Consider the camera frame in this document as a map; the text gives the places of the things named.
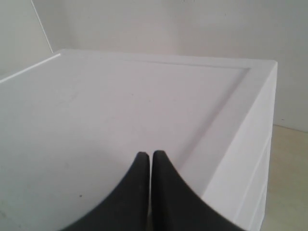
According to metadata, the translucent plastic drawer cabinet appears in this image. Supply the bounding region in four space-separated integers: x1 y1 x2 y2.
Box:
0 50 278 231

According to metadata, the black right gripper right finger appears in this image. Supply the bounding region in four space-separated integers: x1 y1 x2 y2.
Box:
152 150 242 231

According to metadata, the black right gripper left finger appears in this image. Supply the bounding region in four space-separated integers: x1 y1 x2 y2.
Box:
64 152 150 231

